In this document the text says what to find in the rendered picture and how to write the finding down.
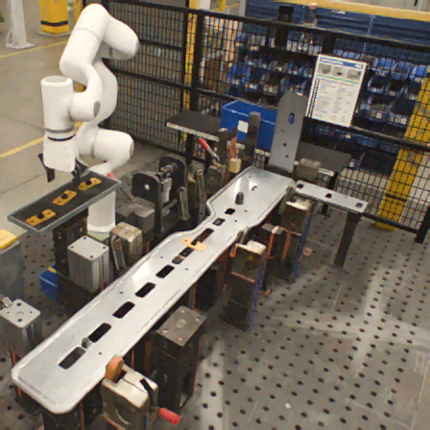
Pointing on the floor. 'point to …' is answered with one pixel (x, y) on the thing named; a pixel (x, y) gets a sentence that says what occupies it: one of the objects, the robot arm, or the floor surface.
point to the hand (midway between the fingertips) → (63, 181)
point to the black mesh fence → (263, 88)
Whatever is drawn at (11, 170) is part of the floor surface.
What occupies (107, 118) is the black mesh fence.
